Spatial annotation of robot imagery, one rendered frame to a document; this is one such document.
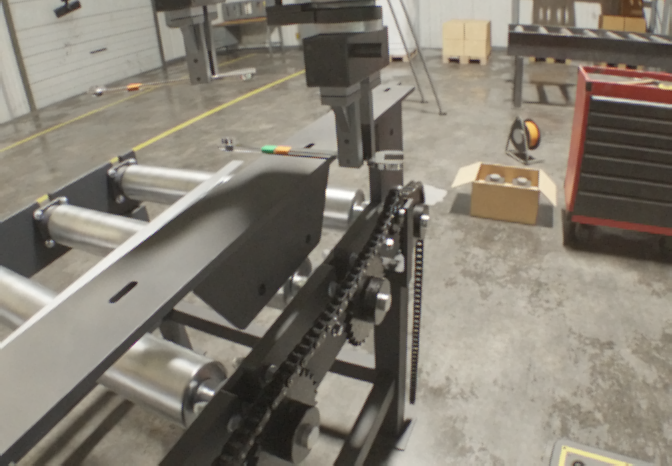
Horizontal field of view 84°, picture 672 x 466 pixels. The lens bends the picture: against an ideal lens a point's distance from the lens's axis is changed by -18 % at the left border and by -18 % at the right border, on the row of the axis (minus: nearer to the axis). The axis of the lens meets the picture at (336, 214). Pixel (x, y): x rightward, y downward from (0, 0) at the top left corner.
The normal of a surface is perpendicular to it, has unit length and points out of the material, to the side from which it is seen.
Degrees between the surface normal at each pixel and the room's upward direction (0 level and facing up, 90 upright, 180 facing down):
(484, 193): 90
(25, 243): 90
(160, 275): 0
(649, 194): 90
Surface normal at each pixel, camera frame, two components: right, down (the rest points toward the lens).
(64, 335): -0.07, -0.88
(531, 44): -0.36, 0.47
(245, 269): 0.91, 0.13
